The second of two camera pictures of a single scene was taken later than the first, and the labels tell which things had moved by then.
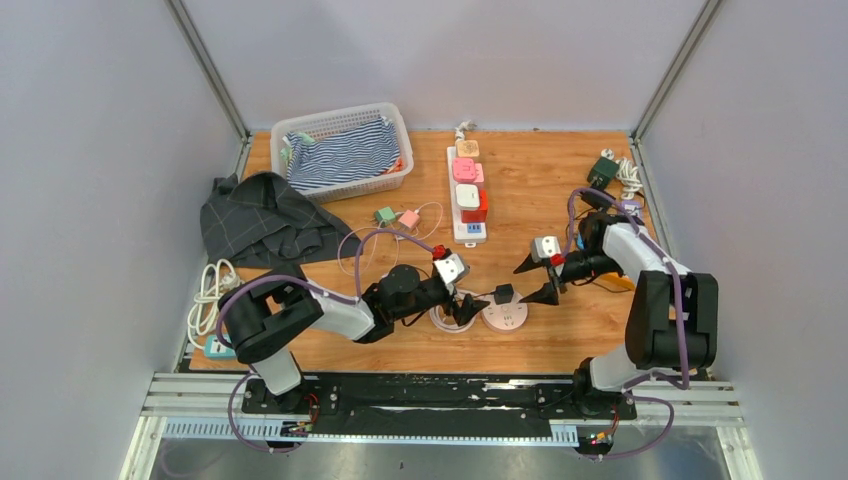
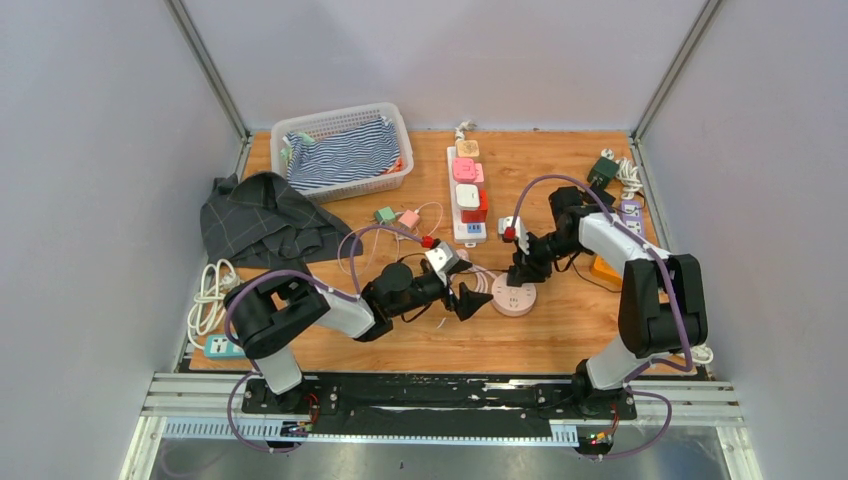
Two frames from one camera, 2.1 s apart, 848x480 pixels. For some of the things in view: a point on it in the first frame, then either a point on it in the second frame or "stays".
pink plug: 466,170 stays
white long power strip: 469,234 stays
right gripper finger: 547,294 -> 517,275
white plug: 468,195 stays
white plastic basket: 344,152 stays
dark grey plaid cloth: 263,220 stays
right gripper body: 580,264 -> 540,249
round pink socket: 505,317 -> 513,300
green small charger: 384,214 stays
